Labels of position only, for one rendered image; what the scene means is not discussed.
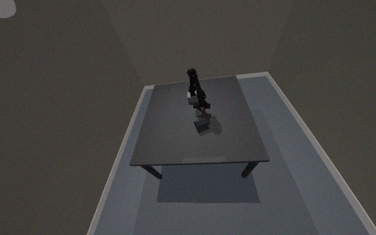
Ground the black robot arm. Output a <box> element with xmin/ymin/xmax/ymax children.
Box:
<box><xmin>187</xmin><ymin>68</ymin><xmax>208</xmax><ymax>107</ymax></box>

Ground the grey flat panel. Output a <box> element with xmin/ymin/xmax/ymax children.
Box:
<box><xmin>194</xmin><ymin>117</ymin><xmax>209</xmax><ymax>132</ymax></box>

